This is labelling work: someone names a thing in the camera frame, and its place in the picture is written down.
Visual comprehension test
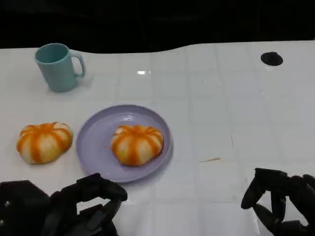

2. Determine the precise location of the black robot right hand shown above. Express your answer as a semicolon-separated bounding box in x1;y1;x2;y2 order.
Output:
240;168;315;236

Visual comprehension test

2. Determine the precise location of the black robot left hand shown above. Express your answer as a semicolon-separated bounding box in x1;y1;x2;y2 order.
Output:
47;173;128;236

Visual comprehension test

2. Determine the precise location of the orange white toy bread roll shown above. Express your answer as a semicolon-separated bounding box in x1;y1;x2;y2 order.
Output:
16;121;74;165
110;124;164;167

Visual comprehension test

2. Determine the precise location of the lilac plate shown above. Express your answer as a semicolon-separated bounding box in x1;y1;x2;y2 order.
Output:
75;105;174;184

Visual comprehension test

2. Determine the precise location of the pale green mug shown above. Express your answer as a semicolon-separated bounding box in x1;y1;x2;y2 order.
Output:
34;43;86;93

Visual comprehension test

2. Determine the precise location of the black round table grommet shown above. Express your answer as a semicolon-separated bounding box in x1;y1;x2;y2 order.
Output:
260;52;284;66

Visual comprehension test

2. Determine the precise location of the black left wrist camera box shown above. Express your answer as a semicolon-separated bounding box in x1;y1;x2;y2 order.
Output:
0;180;50;236

